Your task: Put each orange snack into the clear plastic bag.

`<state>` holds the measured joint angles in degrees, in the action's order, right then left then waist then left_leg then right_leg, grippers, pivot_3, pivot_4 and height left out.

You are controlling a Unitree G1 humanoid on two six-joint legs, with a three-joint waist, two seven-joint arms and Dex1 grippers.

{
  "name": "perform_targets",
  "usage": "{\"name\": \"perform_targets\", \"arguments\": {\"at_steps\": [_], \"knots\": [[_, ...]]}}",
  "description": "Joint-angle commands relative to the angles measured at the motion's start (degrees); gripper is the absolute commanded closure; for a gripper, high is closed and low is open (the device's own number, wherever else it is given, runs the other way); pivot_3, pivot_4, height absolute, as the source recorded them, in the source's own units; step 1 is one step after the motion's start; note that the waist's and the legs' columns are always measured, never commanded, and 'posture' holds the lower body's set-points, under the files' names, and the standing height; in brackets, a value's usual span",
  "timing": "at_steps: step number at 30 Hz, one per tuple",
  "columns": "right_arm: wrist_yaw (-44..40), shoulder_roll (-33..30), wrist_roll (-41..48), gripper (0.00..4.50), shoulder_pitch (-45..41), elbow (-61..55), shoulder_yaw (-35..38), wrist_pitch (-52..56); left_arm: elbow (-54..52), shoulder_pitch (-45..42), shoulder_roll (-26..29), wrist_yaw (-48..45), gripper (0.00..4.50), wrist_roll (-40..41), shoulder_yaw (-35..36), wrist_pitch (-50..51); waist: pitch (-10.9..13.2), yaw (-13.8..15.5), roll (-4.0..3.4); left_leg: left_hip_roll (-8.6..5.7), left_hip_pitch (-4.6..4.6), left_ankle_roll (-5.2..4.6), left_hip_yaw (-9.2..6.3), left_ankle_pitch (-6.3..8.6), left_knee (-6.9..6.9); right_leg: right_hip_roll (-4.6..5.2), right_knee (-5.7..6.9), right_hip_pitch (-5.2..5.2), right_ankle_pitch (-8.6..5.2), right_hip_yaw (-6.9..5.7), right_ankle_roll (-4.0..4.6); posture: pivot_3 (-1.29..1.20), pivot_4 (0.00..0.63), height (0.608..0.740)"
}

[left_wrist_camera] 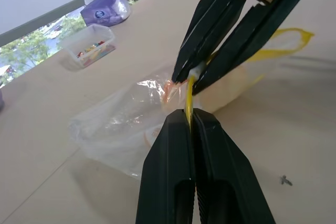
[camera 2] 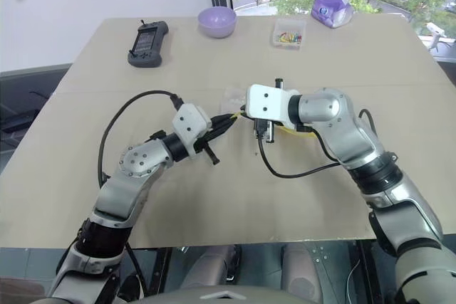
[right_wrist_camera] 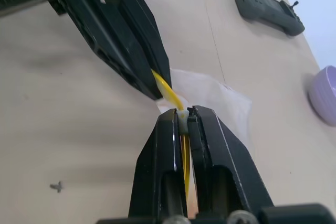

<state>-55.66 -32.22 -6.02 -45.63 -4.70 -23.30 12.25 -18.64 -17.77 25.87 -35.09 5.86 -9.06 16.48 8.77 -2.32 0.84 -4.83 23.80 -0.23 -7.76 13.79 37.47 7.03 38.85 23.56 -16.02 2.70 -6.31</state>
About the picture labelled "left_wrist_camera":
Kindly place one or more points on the clear box of colourful pins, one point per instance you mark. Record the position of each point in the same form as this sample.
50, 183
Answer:
89, 48

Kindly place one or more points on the clear yellow-zip plastic bag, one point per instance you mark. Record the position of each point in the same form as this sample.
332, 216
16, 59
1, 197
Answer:
110, 129

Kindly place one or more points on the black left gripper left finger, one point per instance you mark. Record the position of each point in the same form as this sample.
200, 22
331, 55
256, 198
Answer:
168, 171

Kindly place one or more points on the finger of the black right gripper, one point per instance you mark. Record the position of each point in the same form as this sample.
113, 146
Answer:
210, 24

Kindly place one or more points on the purple tissue pack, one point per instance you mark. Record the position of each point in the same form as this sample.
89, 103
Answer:
105, 11

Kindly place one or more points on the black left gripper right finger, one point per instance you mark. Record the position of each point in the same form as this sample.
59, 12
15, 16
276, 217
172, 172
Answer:
223, 182

